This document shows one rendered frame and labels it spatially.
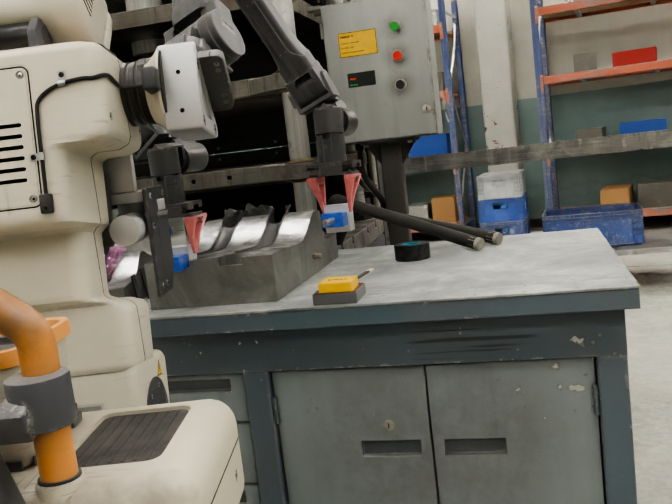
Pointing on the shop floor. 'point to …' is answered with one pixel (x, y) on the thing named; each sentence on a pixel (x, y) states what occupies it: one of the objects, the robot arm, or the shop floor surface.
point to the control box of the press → (385, 85)
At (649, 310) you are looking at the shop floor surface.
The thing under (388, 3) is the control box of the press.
